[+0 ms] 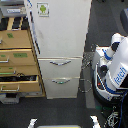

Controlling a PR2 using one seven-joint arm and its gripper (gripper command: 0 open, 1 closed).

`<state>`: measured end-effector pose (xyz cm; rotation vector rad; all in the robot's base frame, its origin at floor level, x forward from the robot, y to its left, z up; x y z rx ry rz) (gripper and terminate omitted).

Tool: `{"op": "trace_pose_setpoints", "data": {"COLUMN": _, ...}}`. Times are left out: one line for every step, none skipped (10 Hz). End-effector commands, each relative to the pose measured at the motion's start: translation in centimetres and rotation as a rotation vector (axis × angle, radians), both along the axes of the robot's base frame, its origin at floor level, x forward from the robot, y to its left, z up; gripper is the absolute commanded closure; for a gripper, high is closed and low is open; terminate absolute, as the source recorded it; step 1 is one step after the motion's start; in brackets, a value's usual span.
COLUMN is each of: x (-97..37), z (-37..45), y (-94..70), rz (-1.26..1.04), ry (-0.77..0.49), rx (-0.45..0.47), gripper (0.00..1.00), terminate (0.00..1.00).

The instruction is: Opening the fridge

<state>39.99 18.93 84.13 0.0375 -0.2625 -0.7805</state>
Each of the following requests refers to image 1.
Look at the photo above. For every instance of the white fridge door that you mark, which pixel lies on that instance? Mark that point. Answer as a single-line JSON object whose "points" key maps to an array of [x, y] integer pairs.
{"points": [[63, 32]]}

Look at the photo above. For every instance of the upper white fridge drawer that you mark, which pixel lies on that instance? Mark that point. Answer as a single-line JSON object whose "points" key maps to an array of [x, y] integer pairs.
{"points": [[60, 68]]}

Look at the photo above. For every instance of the white fridge drawer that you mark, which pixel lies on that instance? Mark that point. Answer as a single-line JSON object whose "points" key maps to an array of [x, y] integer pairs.
{"points": [[60, 68], [61, 88]]}

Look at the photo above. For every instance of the lower white fridge drawer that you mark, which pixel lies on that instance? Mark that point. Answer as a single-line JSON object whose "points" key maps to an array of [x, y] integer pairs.
{"points": [[61, 88]]}

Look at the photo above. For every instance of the white fridge body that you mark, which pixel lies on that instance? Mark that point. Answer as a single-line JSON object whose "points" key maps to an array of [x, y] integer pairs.
{"points": [[59, 29]]}

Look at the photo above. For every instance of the wooden drawer cabinet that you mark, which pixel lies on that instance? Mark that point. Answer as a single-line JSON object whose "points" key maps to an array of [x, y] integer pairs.
{"points": [[19, 68]]}

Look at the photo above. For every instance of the white and blue fetch robot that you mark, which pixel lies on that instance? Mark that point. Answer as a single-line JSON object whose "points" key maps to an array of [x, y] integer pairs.
{"points": [[110, 70]]}

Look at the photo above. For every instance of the green android sticker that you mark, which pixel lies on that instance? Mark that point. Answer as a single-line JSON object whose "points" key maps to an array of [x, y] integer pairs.
{"points": [[43, 9]]}

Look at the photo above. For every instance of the grey box on shelf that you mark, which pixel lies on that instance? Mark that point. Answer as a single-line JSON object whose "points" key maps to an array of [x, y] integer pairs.
{"points": [[13, 11]]}

